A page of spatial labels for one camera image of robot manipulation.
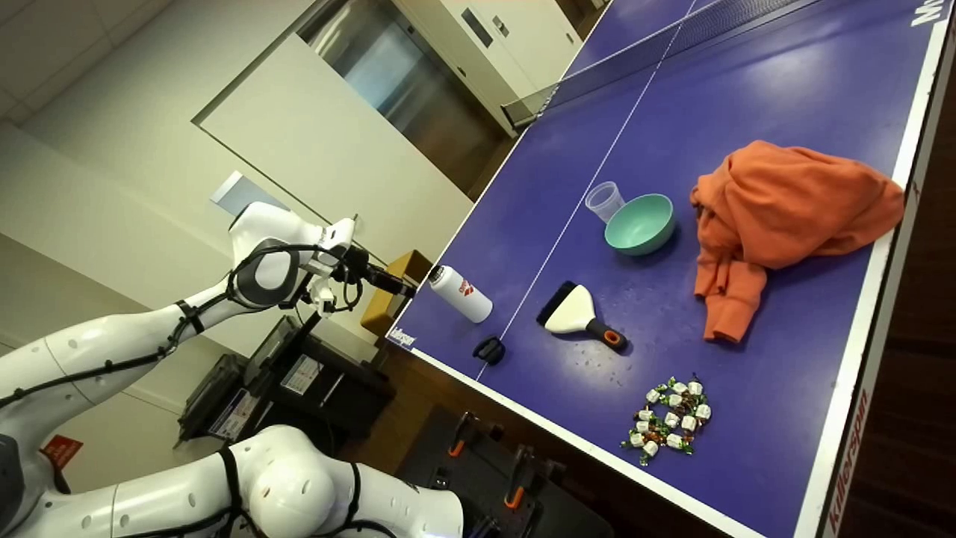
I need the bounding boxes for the white and black brush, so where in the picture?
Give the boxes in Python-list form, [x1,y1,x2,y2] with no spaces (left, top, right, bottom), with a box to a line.
[539,281,631,353]

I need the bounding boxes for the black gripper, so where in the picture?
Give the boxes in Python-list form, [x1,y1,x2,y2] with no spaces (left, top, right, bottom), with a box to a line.
[333,244,418,310]

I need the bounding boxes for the pile of candies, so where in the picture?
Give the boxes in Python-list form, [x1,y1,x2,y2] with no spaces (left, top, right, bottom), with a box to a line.
[621,377,715,467]

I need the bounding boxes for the orange cloth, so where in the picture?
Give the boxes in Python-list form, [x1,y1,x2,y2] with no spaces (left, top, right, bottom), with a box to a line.
[690,141,906,344]

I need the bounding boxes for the orange handled clamp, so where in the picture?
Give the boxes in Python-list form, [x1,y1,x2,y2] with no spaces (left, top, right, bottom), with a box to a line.
[446,413,475,461]
[501,446,539,510]

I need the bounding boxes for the red wall sign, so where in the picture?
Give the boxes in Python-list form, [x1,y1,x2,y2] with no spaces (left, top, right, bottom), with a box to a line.
[46,434,85,473]

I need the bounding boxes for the table tennis net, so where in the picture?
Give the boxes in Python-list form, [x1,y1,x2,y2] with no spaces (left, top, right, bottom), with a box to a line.
[504,0,817,129]

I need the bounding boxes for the teal bowl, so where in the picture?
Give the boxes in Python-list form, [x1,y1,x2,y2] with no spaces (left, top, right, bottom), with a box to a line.
[604,195,675,257]

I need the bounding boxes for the white water bottle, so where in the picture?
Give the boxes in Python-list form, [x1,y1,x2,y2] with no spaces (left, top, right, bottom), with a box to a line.
[427,266,494,322]

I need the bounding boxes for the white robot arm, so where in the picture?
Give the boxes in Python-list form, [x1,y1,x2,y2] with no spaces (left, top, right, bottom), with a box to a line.
[0,204,470,538]

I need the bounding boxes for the small black clip object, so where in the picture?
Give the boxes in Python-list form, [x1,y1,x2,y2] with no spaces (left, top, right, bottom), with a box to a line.
[472,337,504,365]

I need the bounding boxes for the clear plastic cup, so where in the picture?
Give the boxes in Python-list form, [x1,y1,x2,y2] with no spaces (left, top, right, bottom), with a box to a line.
[587,180,625,220]

